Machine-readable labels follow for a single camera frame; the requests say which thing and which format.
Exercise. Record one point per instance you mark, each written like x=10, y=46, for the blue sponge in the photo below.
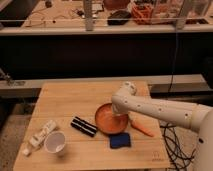
x=120, y=140

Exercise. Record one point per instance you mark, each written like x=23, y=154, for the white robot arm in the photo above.
x=192, y=116

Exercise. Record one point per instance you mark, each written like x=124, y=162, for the grey metal post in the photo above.
x=182, y=17
x=87, y=5

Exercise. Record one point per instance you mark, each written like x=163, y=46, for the grey metal post right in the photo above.
x=182, y=17

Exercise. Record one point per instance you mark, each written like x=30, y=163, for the black striped cylinder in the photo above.
x=84, y=126

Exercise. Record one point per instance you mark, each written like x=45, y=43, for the white tube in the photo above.
x=38, y=138

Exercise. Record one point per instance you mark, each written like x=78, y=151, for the white plastic cup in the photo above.
x=55, y=143

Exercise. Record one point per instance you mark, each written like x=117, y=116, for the black object on bench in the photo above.
x=119, y=17

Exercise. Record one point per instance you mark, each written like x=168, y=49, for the orange crate on bench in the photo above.
x=141, y=15

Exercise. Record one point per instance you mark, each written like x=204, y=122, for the orange carrot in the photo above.
x=137, y=124

